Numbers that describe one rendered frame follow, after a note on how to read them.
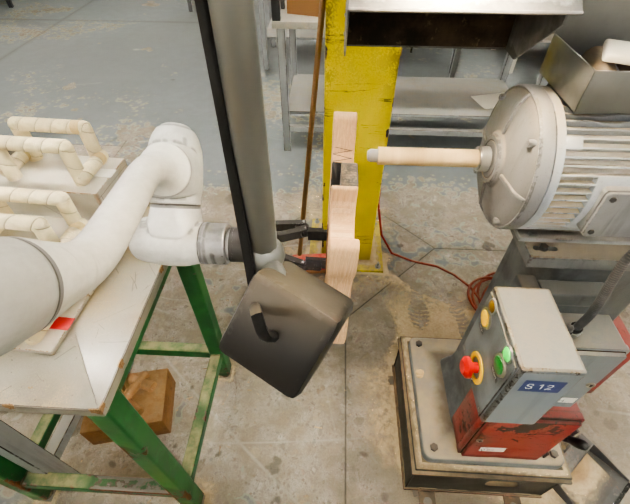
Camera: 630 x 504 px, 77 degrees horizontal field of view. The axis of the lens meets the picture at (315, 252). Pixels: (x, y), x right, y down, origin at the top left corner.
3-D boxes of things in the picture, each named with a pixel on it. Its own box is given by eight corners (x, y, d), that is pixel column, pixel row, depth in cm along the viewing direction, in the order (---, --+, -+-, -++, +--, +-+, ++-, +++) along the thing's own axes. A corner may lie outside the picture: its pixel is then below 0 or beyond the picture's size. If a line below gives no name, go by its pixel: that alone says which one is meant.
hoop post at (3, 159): (26, 173, 94) (3, 138, 87) (17, 181, 92) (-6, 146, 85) (13, 173, 94) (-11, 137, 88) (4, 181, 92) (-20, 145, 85)
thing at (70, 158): (92, 178, 93) (75, 143, 86) (86, 187, 91) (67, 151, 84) (79, 178, 93) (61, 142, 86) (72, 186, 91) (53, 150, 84)
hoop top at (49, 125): (97, 131, 93) (91, 118, 91) (90, 137, 91) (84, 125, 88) (17, 126, 94) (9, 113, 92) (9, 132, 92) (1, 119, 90)
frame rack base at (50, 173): (146, 209, 112) (125, 157, 99) (123, 248, 101) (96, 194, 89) (54, 203, 113) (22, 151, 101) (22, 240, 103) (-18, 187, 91)
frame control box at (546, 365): (556, 342, 90) (619, 267, 71) (597, 442, 75) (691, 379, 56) (447, 337, 91) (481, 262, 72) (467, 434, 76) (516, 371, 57)
